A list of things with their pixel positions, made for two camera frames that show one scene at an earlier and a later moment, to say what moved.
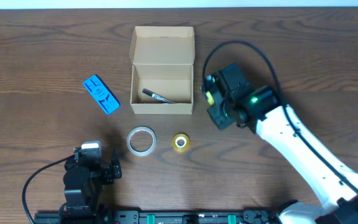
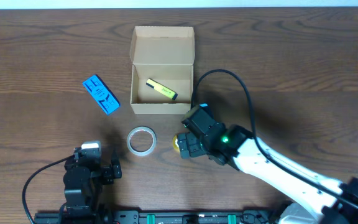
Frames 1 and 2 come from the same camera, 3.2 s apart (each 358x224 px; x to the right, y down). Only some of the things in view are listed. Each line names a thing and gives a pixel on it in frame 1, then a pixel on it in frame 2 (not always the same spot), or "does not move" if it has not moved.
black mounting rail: x=91 y=215 does not move
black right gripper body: x=220 y=114 → x=195 y=148
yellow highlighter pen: x=210 y=98 → x=162 y=89
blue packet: x=100 y=93 does not move
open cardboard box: x=162 y=61 does not move
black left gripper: x=114 y=171 does not move
